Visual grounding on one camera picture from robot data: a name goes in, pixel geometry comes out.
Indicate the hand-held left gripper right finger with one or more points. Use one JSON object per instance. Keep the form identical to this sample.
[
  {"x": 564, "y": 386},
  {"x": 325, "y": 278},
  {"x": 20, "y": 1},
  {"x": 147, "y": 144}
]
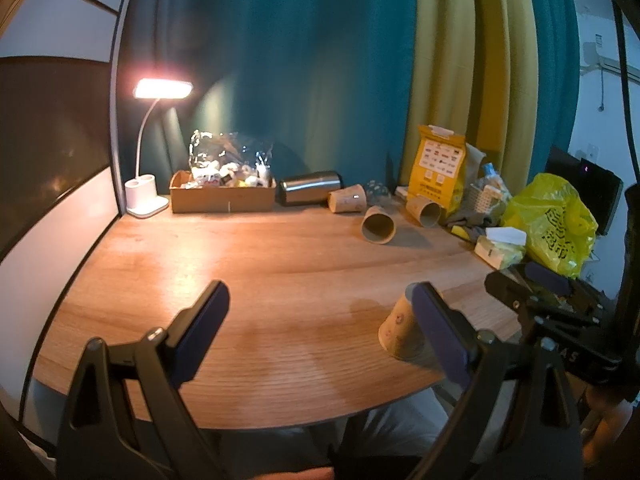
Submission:
[{"x": 442, "y": 332}]

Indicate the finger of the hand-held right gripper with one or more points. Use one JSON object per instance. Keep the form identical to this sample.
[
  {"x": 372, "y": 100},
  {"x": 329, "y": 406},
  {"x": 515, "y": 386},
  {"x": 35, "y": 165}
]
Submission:
[
  {"x": 505, "y": 286},
  {"x": 547, "y": 276}
]

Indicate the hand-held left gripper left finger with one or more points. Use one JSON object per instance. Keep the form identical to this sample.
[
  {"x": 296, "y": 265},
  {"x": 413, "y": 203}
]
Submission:
[{"x": 202, "y": 332}]

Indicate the printed paper cup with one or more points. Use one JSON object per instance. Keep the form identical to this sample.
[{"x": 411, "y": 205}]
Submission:
[
  {"x": 400, "y": 331},
  {"x": 346, "y": 199},
  {"x": 424, "y": 210},
  {"x": 378, "y": 225}
]

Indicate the person's right forearm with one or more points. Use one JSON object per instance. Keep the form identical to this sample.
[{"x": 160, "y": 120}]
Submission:
[{"x": 607, "y": 425}]

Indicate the tissue pack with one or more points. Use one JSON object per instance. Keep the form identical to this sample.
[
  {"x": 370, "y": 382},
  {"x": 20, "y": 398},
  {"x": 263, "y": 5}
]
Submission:
[{"x": 500, "y": 250}]

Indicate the yellow plastic bag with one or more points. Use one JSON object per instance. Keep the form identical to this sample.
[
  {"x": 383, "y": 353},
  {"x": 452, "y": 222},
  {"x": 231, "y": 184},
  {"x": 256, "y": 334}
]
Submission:
[{"x": 547, "y": 225}]

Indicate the grey cloth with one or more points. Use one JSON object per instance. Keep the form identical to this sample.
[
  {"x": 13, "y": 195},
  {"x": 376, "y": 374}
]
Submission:
[{"x": 462, "y": 217}]

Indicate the white woven basket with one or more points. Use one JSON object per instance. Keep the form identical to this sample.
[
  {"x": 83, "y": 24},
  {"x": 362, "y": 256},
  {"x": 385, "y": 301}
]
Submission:
[{"x": 484, "y": 199}]

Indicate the black monitor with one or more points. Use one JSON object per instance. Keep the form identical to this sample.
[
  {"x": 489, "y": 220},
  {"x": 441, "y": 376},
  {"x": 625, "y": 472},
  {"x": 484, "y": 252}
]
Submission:
[{"x": 585, "y": 182}]

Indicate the person's grey pants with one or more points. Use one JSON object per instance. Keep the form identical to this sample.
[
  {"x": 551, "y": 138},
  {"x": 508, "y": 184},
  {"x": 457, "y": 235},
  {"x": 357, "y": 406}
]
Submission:
[{"x": 400, "y": 426}]

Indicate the plastic water bottle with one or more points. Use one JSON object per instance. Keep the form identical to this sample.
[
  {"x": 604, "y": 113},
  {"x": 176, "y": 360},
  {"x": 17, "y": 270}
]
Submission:
[{"x": 492, "y": 174}]

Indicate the cardboard box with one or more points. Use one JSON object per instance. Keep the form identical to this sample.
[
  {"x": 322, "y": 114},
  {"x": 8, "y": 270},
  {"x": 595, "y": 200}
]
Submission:
[{"x": 220, "y": 201}]

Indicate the yellow paper bag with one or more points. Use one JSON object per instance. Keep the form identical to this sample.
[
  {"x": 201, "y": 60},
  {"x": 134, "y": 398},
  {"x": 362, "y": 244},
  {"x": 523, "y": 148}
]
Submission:
[{"x": 436, "y": 170}]

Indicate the crumpled clear plastic wrap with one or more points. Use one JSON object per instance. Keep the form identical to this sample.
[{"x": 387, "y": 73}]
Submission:
[{"x": 377, "y": 191}]

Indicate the clear plastic snack bag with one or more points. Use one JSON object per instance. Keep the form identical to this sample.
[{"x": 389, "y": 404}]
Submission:
[{"x": 225, "y": 156}]

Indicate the stainless steel thermos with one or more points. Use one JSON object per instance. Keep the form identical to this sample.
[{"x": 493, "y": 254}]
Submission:
[{"x": 310, "y": 188}]

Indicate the white air conditioner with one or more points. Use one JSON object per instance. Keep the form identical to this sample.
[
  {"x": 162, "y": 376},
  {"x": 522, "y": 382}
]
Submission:
[{"x": 602, "y": 57}]

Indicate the yellow curtain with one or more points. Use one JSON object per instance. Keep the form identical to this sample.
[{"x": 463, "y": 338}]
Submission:
[{"x": 465, "y": 60}]

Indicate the white desk lamp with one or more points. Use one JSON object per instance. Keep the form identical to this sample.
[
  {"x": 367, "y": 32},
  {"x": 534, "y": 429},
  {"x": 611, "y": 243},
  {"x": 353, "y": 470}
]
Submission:
[{"x": 162, "y": 88}]

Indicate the teal curtain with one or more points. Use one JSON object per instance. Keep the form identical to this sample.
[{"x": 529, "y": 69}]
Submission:
[{"x": 300, "y": 60}]

